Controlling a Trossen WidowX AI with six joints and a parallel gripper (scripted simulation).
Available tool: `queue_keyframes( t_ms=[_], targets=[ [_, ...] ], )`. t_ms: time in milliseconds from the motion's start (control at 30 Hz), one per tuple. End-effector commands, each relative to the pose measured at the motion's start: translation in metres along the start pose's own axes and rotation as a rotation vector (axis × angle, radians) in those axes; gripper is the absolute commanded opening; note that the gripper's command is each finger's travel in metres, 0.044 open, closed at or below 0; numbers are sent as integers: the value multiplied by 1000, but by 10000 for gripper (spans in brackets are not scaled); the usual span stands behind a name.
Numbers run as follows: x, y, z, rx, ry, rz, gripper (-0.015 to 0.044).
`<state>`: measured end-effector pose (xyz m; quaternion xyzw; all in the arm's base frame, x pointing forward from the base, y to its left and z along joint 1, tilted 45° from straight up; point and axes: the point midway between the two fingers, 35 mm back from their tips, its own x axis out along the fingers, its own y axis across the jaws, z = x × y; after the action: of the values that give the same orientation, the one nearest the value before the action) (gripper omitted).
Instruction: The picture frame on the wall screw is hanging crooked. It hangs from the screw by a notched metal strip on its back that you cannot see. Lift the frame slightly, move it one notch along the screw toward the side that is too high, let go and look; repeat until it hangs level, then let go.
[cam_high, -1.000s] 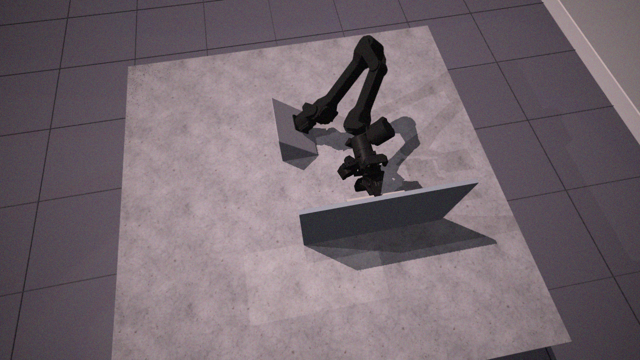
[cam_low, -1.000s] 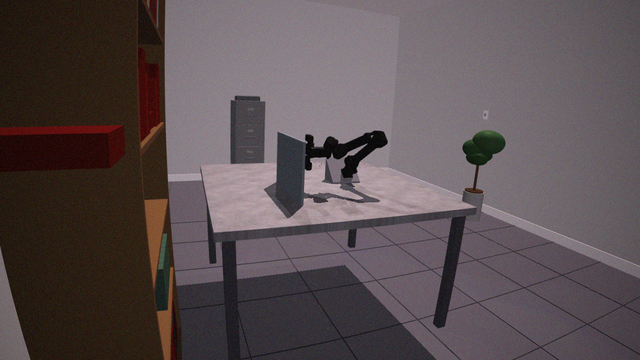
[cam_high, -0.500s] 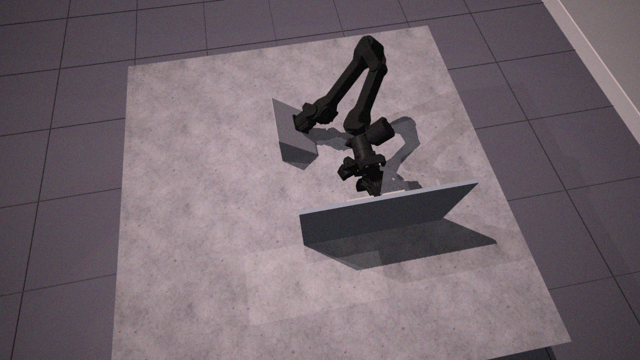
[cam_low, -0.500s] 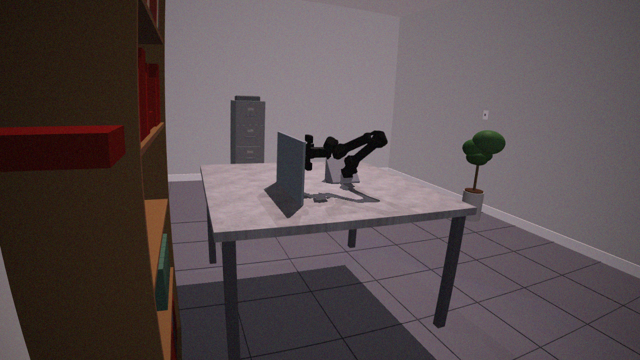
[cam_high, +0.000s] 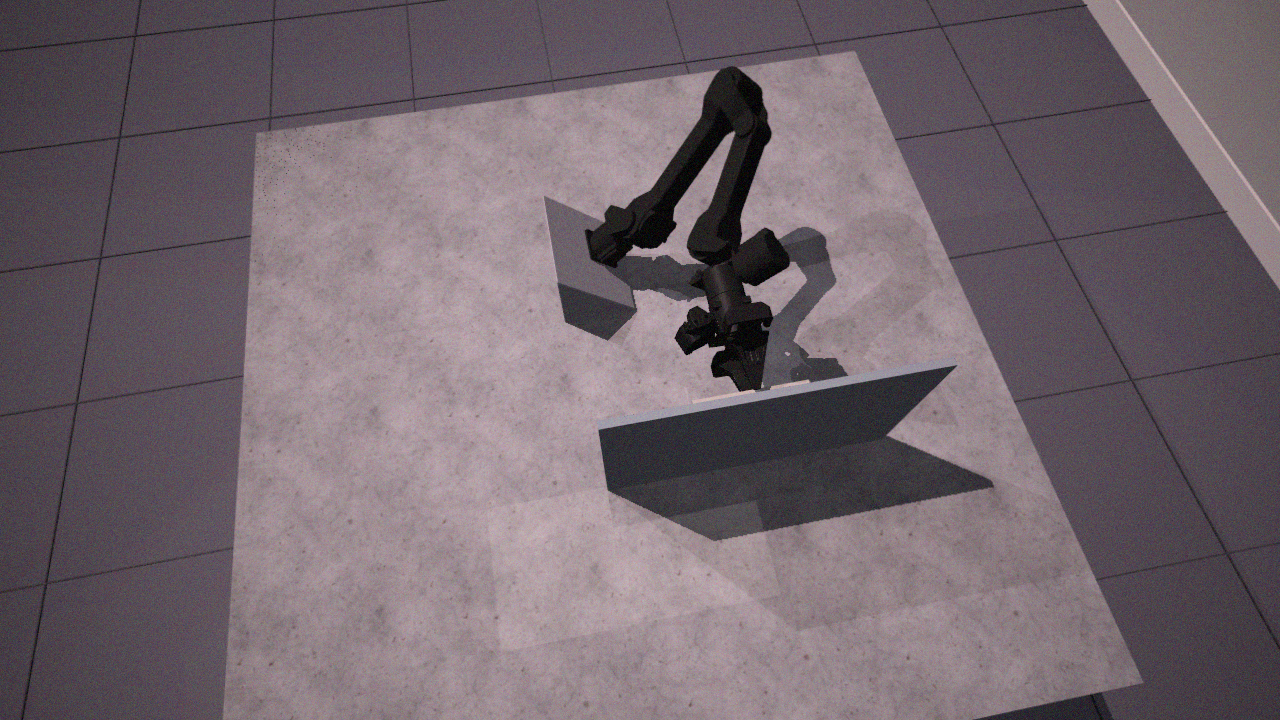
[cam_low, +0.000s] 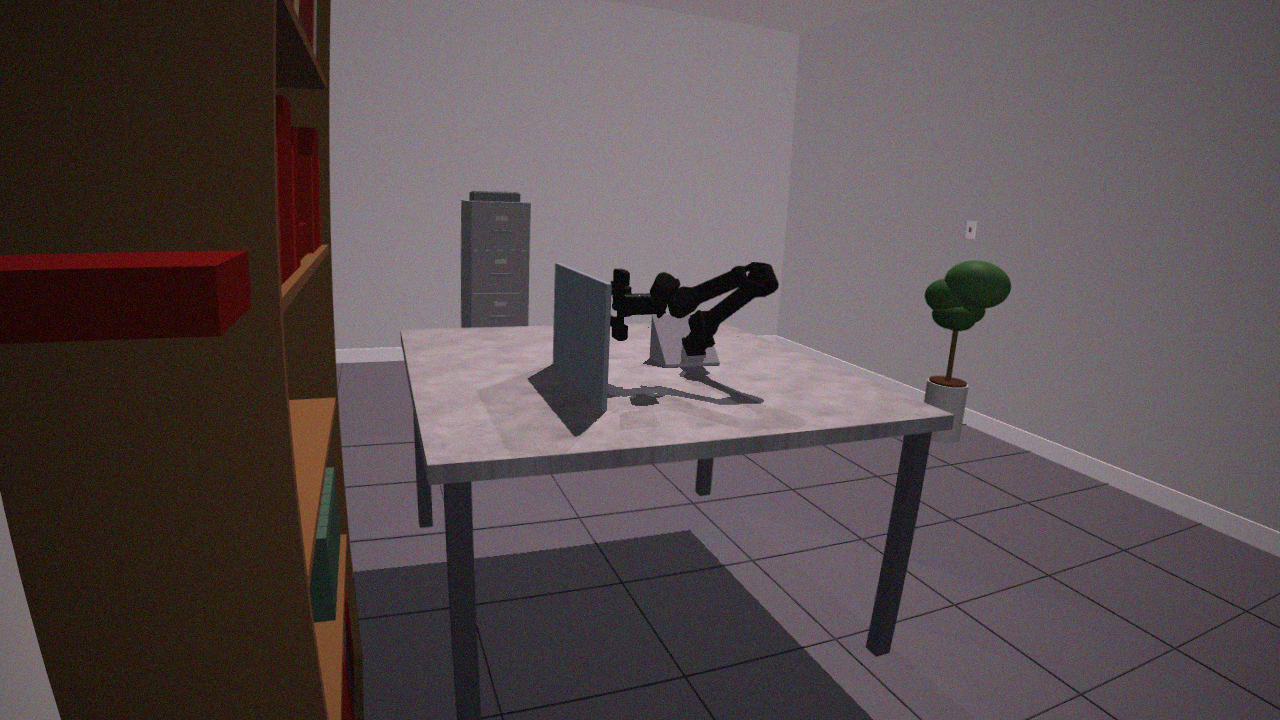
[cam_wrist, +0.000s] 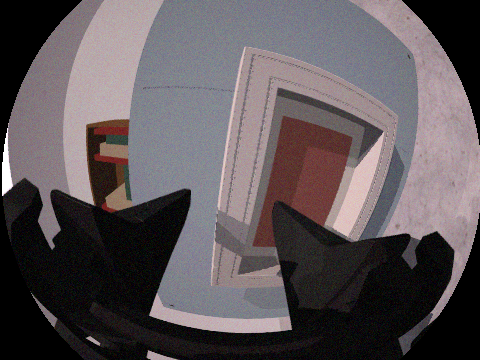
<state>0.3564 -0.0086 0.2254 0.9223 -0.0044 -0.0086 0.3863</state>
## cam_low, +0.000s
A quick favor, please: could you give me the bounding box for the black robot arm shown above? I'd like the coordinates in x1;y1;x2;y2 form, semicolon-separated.
646;263;780;356

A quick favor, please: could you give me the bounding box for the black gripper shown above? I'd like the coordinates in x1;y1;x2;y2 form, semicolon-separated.
611;268;649;341

